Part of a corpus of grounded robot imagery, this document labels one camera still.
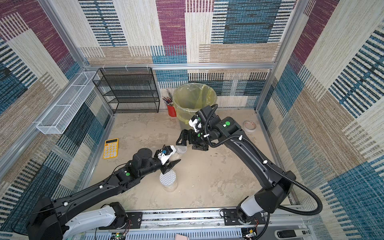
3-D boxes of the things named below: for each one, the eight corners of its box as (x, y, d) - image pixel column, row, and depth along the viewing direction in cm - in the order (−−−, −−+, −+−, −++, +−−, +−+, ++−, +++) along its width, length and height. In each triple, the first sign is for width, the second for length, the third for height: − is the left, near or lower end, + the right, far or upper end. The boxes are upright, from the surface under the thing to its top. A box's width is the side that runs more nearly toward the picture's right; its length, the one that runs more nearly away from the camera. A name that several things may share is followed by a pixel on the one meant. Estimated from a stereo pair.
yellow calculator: (104, 159, 97) (102, 158, 95) (106, 142, 105) (104, 140, 104) (118, 156, 98) (116, 155, 96) (119, 139, 107) (117, 137, 105)
